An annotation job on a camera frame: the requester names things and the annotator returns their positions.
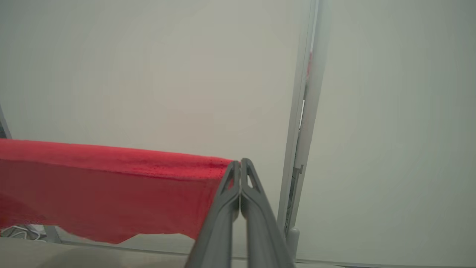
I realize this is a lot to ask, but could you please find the grey double-foot partition post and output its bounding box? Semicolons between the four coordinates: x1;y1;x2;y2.
277;0;332;261

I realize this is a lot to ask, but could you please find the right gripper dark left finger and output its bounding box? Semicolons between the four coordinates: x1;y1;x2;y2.
185;161;240;268

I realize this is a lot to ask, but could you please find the white floor cable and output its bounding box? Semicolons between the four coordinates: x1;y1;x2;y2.
0;223;44;240

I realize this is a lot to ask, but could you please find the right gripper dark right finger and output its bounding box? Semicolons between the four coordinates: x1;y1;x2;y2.
240;158;296;268

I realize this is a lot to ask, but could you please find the red garment with white stripes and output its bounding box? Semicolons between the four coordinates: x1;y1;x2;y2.
0;139;234;244

